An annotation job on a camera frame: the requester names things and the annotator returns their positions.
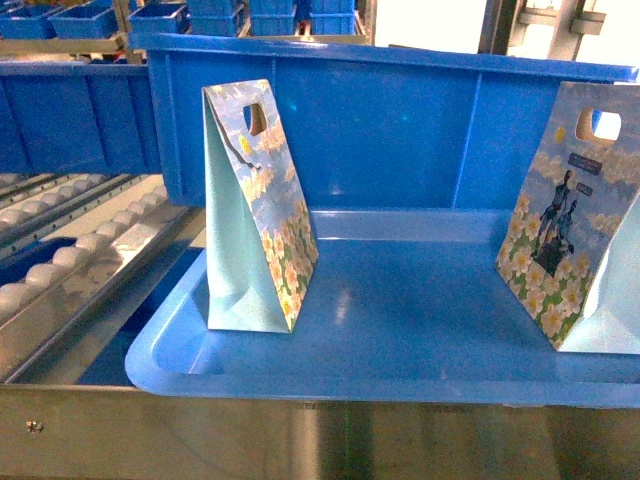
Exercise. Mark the blue crate far left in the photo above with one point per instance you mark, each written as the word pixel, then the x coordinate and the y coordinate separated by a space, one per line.
pixel 74 117

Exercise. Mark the roller conveyor rail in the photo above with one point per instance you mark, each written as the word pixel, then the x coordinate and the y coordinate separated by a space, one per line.
pixel 84 264

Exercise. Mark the flower gift bag with figures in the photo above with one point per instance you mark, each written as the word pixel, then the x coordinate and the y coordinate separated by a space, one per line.
pixel 571 252

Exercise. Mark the large blue crate behind tray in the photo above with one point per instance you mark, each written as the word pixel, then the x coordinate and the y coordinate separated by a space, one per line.
pixel 369 127

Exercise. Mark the blue plastic tray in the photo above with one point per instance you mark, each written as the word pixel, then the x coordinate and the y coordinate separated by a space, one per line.
pixel 403 306

